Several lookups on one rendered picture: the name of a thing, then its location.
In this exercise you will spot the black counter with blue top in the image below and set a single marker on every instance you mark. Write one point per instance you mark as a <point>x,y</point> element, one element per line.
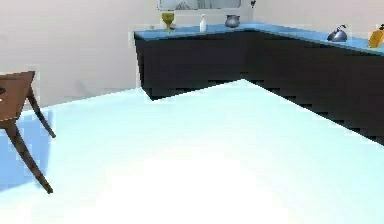
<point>206,60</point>

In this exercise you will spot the white bottle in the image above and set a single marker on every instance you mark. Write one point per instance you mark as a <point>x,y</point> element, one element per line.
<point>203,24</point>

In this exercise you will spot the yellow goblet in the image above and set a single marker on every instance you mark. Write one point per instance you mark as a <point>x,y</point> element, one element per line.
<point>168,19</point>

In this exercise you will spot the grey round pot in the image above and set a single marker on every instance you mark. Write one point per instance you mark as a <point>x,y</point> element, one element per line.
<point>232,21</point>

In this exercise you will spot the white framed window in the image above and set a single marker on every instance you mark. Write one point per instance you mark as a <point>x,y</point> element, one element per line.
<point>200,4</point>

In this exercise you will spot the brown wooden table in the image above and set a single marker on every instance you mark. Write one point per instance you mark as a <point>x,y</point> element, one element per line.
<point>15,91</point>

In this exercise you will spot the yellow bottle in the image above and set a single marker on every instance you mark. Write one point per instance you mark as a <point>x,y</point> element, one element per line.
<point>376,38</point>

